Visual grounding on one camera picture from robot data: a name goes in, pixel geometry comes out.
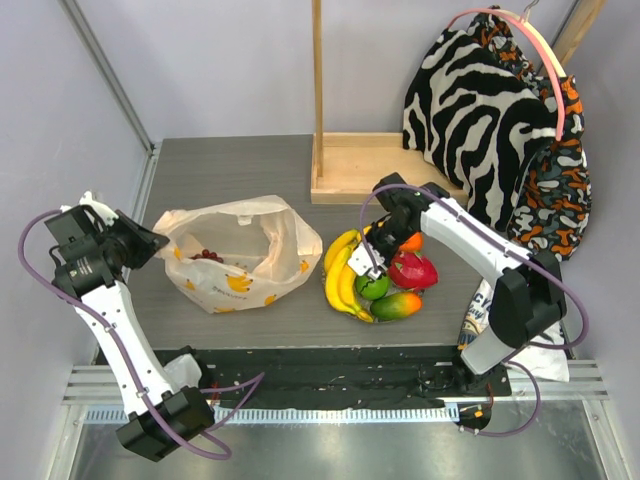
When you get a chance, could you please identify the wooden rack pole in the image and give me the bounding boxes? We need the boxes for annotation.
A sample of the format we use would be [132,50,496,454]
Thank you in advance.
[552,0,607,66]
[312,0,324,178]

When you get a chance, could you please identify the green red fake mango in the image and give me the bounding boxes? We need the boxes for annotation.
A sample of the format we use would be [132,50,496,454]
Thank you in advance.
[369,291,422,322]

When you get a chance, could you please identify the red fake dragon fruit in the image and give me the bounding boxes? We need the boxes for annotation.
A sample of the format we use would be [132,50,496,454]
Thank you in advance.
[388,251,439,290]

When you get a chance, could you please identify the white printed tank top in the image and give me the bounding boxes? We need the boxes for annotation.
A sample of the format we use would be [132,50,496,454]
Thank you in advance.
[458,280,570,382]

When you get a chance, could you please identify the yellow fake banana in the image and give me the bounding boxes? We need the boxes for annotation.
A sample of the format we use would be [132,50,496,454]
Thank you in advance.
[323,229,361,273]
[325,241,374,323]

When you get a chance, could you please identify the translucent plastic bag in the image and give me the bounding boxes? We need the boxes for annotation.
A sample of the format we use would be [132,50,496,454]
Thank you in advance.
[152,195,323,314]

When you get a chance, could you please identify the orange patterned dark garment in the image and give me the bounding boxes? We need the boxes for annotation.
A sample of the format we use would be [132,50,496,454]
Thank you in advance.
[468,13,592,261]

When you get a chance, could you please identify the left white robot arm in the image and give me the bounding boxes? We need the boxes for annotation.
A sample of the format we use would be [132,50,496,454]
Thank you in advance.
[45,201,214,462]

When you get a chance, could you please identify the zebra print garment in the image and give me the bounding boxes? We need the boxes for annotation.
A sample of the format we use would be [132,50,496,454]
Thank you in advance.
[402,29,557,232]

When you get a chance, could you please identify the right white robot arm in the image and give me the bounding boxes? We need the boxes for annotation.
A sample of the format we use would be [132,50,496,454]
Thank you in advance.
[349,173,567,395]

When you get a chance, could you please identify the wooden rack right pole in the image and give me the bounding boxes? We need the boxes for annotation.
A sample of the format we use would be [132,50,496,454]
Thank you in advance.
[552,0,607,66]

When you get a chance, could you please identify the wooden rack base tray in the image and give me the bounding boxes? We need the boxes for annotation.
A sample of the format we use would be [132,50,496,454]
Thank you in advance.
[310,132,468,205]

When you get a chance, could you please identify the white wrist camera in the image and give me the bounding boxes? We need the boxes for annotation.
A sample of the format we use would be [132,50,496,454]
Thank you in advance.
[347,243,386,280]
[60,190,119,229]

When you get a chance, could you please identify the green fake fruit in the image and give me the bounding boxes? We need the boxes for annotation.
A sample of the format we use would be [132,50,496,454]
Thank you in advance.
[355,274,391,301]

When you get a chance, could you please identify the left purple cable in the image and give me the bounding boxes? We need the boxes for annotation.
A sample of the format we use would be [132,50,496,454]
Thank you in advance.
[17,209,266,461]

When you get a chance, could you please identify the orange fake tangerine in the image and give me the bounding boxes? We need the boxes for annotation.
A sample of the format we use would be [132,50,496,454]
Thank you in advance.
[399,232,423,253]

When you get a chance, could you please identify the dark fake grapes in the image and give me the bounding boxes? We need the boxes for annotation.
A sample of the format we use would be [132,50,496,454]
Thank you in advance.
[190,249,224,263]

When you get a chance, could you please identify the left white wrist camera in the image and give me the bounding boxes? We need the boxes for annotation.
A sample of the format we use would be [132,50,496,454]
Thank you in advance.
[60,190,119,229]

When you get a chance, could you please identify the black mounting base plate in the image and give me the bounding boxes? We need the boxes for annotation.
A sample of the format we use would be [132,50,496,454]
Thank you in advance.
[97,344,512,407]

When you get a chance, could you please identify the wooden rack left pole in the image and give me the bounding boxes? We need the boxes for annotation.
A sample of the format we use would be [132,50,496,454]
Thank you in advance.
[312,0,324,178]

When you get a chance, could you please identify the pink clothes hanger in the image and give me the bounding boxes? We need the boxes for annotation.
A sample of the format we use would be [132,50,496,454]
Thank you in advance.
[446,8,566,141]

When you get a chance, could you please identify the aluminium frame rail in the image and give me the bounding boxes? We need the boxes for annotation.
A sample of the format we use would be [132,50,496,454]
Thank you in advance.
[49,349,631,479]

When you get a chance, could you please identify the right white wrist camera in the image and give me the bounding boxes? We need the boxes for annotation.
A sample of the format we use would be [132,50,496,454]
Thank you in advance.
[347,243,386,280]

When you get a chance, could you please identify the speckled ceramic plate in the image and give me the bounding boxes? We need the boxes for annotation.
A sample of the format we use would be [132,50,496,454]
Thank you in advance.
[323,247,424,324]

